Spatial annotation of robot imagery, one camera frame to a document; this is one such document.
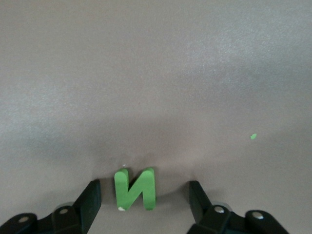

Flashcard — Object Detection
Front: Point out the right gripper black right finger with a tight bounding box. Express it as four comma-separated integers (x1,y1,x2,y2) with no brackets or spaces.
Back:
186,180,291,234

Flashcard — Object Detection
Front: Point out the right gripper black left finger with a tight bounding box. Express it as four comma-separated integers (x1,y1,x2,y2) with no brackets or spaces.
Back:
0,179,102,234

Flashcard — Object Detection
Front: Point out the green uppercase letter N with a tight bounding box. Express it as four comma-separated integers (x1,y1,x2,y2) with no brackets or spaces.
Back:
114,167,156,212

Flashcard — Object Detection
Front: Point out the brown table cover sheet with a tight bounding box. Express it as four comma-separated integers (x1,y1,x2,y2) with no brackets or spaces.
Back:
0,0,312,234

